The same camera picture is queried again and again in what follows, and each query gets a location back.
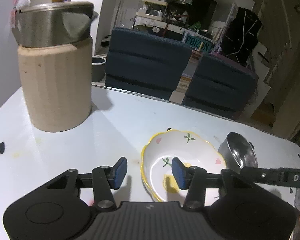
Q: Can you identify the white heart-print table cover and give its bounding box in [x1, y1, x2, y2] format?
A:
[0, 83, 300, 240]

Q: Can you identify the maroon chair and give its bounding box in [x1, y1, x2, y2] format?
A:
[210, 52, 254, 74]

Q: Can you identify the teal sign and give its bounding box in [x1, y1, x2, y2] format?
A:
[182, 31, 214, 54]

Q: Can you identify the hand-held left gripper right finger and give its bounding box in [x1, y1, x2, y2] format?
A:
[171, 157, 256, 209]

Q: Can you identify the grey bin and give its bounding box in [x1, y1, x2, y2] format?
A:
[91, 56, 107, 83]

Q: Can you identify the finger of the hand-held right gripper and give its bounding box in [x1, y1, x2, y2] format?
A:
[240, 166, 284, 186]

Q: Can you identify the pink ribbon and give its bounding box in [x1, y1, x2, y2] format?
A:
[9, 0, 23, 28]

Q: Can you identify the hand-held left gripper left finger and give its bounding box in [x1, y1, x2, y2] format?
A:
[46, 157, 128, 209]

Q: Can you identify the dark blue chair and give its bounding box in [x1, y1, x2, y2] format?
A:
[181, 54, 259, 120]
[104, 27, 192, 101]

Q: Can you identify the round steel bowl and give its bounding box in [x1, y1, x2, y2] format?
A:
[218, 132, 258, 174]

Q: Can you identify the black vest white trim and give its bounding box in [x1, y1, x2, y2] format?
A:
[219, 7, 263, 64]

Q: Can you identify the beige curtain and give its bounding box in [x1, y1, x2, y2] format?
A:
[272, 25, 300, 140]

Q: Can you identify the beige thermos jug steel top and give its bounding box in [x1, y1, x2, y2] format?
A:
[11, 1, 99, 132]

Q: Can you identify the black shelf with clutter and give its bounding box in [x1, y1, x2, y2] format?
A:
[169, 0, 217, 32]

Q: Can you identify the white pom-pom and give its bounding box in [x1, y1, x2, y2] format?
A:
[16, 0, 31, 10]

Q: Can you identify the small floral scalloped bowl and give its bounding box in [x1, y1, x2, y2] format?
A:
[141, 129, 227, 202]

